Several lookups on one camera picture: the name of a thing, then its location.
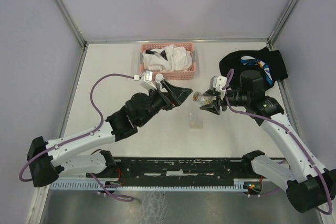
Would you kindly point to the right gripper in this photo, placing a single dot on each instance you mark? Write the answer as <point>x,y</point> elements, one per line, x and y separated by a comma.
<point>214,107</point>

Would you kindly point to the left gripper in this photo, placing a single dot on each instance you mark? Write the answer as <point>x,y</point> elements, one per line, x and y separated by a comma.
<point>175,96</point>

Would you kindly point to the clear pill bottle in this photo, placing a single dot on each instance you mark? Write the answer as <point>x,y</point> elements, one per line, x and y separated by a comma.
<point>202,98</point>

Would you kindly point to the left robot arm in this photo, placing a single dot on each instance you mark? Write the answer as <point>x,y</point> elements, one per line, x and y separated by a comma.
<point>47,160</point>

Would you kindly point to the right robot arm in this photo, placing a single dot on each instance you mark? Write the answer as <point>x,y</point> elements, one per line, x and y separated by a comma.
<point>307,182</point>

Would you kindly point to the pink plastic basket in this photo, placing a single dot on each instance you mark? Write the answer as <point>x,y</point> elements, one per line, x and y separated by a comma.
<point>176,75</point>

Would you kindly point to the white capped pill bottle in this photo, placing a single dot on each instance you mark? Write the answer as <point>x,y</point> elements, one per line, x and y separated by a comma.
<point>158,79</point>

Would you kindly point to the white cloth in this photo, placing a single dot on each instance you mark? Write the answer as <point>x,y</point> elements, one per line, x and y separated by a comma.
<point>167,59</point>

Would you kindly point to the black garment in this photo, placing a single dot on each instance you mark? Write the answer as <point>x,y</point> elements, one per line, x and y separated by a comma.
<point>268,63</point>

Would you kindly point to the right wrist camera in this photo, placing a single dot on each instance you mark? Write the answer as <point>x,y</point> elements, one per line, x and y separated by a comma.
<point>218,85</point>

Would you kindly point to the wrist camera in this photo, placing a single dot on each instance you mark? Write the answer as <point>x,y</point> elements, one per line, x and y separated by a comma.
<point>146,80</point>
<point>218,85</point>

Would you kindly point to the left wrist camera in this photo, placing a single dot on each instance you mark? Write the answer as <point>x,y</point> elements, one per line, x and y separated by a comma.
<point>146,80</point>

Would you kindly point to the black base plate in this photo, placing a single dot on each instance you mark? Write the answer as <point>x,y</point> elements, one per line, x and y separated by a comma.
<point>176,171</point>

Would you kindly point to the white cable duct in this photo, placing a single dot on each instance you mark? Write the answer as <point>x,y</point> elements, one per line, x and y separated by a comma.
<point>75,184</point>

